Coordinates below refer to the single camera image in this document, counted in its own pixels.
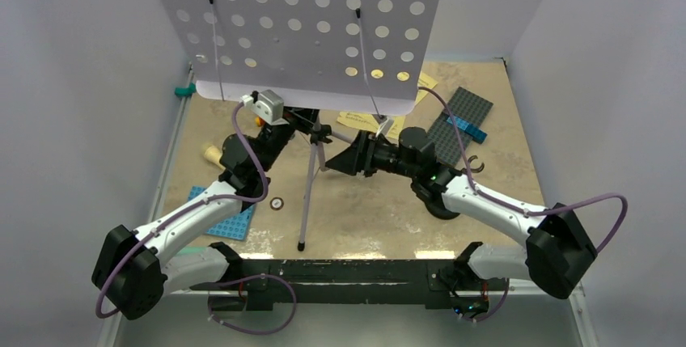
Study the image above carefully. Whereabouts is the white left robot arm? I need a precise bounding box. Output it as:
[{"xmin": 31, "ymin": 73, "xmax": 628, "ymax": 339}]
[{"xmin": 91, "ymin": 108, "xmax": 321, "ymax": 320}]

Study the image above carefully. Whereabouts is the lilac tripod music stand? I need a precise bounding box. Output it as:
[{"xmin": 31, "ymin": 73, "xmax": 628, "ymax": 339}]
[{"xmin": 140, "ymin": 0, "xmax": 447, "ymax": 252}]

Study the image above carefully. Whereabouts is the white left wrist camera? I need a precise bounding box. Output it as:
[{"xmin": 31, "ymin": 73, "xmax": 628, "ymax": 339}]
[{"xmin": 241, "ymin": 90, "xmax": 288, "ymax": 126}]

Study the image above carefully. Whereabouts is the black desktop microphone stand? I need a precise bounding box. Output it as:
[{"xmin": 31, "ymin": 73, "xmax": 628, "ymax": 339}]
[{"xmin": 417, "ymin": 154, "xmax": 485, "ymax": 221}]

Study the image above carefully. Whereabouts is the poker chip front left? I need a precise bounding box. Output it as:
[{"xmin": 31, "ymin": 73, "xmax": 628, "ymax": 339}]
[{"xmin": 269, "ymin": 197, "xmax": 284, "ymax": 210}]

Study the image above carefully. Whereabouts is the teal plastic clip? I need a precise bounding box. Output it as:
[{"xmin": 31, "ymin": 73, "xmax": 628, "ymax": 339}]
[{"xmin": 174, "ymin": 83, "xmax": 197, "ymax": 99}]

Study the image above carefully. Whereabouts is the light blue studded baseplate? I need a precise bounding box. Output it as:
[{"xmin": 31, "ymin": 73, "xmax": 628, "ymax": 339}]
[{"xmin": 187, "ymin": 182, "xmax": 255, "ymax": 241}]

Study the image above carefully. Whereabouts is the black front mounting rail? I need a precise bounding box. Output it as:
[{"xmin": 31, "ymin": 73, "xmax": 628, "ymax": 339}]
[{"xmin": 192, "ymin": 259, "xmax": 490, "ymax": 317}]

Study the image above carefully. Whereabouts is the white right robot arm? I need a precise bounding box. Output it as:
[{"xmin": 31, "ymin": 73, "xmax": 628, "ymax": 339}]
[{"xmin": 326, "ymin": 127, "xmax": 598, "ymax": 299}]

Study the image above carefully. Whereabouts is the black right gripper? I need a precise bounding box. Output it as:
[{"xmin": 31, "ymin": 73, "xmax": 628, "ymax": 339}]
[{"xmin": 325, "ymin": 130, "xmax": 417, "ymax": 180}]

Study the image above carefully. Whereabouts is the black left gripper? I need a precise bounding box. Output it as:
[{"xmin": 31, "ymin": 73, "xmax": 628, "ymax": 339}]
[{"xmin": 256, "ymin": 84, "xmax": 327, "ymax": 174}]

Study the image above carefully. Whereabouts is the colourful toy brick car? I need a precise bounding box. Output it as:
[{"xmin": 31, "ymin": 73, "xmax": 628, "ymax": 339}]
[{"xmin": 255, "ymin": 116, "xmax": 266, "ymax": 127}]

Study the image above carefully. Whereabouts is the aluminium left frame rail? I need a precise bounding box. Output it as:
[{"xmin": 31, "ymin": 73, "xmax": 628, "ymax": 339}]
[{"xmin": 96, "ymin": 64, "xmax": 194, "ymax": 347}]

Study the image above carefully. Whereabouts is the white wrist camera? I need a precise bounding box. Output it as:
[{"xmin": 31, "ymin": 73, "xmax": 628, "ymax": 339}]
[
  {"xmin": 241, "ymin": 90, "xmax": 288, "ymax": 126},
  {"xmin": 373, "ymin": 115, "xmax": 394, "ymax": 137}
]

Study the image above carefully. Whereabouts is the cream yellow microphone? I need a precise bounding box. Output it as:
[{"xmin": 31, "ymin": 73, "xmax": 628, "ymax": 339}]
[{"xmin": 201, "ymin": 143, "xmax": 225, "ymax": 171}]

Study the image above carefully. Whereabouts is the yellow sheet music page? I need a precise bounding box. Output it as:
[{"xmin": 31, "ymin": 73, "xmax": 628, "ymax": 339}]
[
  {"xmin": 337, "ymin": 112, "xmax": 406, "ymax": 140},
  {"xmin": 414, "ymin": 71, "xmax": 438, "ymax": 105}
]

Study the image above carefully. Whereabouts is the blue brick on baseplate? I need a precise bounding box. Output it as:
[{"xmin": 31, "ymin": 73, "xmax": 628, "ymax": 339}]
[{"xmin": 447, "ymin": 115, "xmax": 487, "ymax": 144}]

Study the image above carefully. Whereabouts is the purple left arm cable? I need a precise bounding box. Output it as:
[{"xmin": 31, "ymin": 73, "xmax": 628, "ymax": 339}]
[{"xmin": 95, "ymin": 100, "xmax": 298, "ymax": 336}]

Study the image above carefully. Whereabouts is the dark grey studded baseplate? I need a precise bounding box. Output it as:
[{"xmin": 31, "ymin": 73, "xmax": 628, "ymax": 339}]
[{"xmin": 427, "ymin": 87, "xmax": 493, "ymax": 165}]

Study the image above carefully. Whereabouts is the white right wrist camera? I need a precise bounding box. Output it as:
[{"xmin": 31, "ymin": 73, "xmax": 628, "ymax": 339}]
[{"xmin": 373, "ymin": 115, "xmax": 394, "ymax": 137}]

